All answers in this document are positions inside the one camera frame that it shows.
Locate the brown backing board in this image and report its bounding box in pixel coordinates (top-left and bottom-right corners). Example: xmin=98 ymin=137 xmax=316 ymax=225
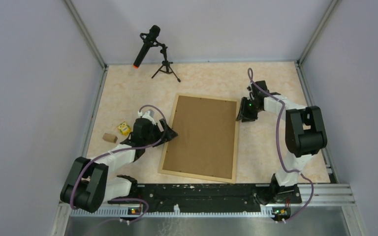
xmin=162 ymin=95 xmax=238 ymax=180

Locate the black mini tripod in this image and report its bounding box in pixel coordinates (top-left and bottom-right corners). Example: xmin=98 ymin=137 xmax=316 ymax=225
xmin=140 ymin=33 xmax=181 ymax=83

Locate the aluminium rail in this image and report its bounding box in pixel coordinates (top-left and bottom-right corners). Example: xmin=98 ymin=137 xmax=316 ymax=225
xmin=58 ymin=184 xmax=356 ymax=218

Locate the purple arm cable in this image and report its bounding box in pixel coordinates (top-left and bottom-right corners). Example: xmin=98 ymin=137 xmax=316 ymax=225
xmin=69 ymin=104 xmax=168 ymax=225
xmin=247 ymin=67 xmax=315 ymax=223

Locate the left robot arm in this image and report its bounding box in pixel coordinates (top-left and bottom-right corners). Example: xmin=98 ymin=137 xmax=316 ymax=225
xmin=60 ymin=117 xmax=178 ymax=213

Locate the black microphone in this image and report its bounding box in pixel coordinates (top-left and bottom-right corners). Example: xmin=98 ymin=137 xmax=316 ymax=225
xmin=133 ymin=25 xmax=160 ymax=68

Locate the light wooden picture frame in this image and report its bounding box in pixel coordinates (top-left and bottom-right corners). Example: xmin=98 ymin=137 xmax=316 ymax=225
xmin=157 ymin=93 xmax=241 ymax=184

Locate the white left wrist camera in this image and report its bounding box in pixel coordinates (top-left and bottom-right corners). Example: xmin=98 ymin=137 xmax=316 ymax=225
xmin=137 ymin=109 xmax=155 ymax=119

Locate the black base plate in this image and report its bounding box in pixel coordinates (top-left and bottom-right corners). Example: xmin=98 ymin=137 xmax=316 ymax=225
xmin=107 ymin=183 xmax=303 ymax=214

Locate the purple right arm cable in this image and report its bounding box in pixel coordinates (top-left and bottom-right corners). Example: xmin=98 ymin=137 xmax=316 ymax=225
xmin=247 ymin=67 xmax=315 ymax=223

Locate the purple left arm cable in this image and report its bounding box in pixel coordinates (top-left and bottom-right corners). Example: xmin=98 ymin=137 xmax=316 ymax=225
xmin=69 ymin=104 xmax=168 ymax=225

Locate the small wooden block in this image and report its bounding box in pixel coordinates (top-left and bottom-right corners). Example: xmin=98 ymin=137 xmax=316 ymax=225
xmin=102 ymin=133 xmax=118 ymax=144

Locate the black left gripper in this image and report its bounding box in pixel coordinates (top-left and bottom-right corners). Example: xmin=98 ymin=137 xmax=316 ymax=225
xmin=143 ymin=118 xmax=178 ymax=148

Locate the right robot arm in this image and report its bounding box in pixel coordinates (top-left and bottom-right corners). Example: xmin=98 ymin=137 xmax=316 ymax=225
xmin=236 ymin=81 xmax=327 ymax=203

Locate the yellow toy block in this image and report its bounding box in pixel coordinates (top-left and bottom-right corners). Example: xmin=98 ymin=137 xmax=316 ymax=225
xmin=117 ymin=121 xmax=131 ymax=136

